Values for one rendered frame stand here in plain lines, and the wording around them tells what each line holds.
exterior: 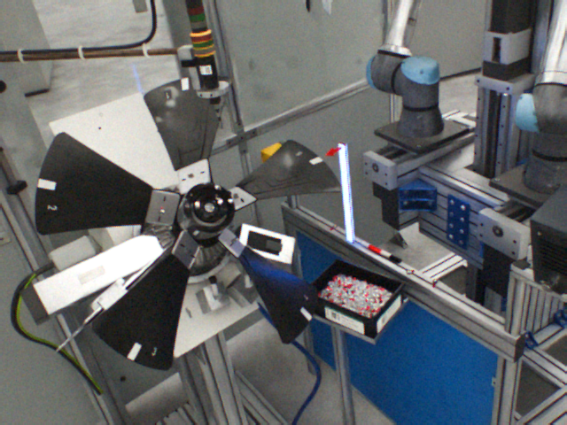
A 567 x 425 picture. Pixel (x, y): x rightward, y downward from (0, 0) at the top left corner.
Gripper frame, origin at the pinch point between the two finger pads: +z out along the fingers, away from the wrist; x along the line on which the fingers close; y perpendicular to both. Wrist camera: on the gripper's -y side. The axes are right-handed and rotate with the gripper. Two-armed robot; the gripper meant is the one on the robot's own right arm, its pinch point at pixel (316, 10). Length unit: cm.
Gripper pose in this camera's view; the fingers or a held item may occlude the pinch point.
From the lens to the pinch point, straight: 163.8
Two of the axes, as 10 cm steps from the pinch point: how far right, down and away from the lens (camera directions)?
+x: -6.0, -3.5, 7.2
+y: 7.9, -4.1, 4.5
